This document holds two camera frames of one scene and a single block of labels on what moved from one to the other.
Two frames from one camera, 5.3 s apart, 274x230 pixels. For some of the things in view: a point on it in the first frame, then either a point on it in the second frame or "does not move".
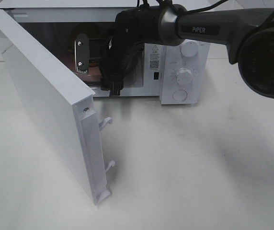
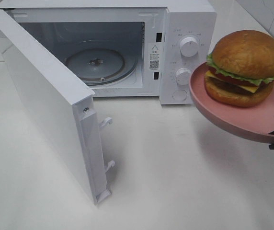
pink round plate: x=94 y=74 to x=258 y=122
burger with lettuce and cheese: x=93 y=31 to x=242 y=67
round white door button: x=179 y=95 does not move
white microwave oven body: x=177 y=74 does not move
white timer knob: x=184 y=76 does not move
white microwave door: x=65 y=102 does not move
